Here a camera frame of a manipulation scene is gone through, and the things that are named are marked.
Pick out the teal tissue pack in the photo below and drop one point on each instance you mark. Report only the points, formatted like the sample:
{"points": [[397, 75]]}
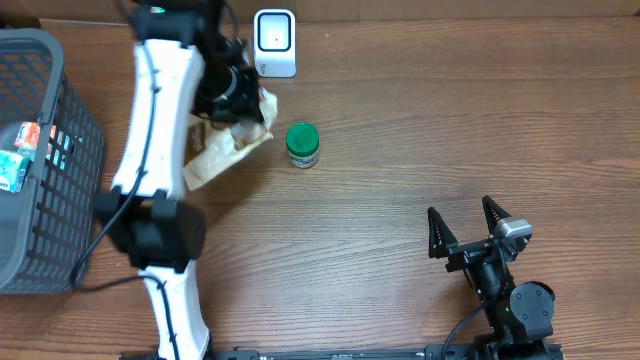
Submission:
{"points": [[13, 170]]}

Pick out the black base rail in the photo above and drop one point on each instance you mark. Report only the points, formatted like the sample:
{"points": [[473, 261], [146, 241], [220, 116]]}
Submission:
{"points": [[390, 354]]}

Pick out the white barcode scanner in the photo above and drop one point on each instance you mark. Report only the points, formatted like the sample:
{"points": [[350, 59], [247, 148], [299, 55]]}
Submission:
{"points": [[275, 43]]}

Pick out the brown white snack bag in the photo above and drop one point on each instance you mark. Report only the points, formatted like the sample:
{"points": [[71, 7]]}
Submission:
{"points": [[213, 147]]}

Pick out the green lidded jar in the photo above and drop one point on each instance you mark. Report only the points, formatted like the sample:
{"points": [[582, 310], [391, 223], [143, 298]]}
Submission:
{"points": [[302, 143]]}

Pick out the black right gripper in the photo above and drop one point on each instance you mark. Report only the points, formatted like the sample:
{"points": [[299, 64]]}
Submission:
{"points": [[442, 243]]}

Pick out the orange tissue pack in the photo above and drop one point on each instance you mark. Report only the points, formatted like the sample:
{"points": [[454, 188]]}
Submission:
{"points": [[28, 136]]}

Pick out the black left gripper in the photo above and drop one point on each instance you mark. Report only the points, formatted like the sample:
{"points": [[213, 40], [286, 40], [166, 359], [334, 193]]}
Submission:
{"points": [[249, 105]]}

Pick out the grey plastic basket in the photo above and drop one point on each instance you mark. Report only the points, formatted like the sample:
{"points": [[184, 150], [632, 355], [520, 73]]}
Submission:
{"points": [[47, 226]]}

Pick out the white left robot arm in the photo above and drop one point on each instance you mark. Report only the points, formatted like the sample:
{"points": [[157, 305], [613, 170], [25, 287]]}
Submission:
{"points": [[186, 68]]}

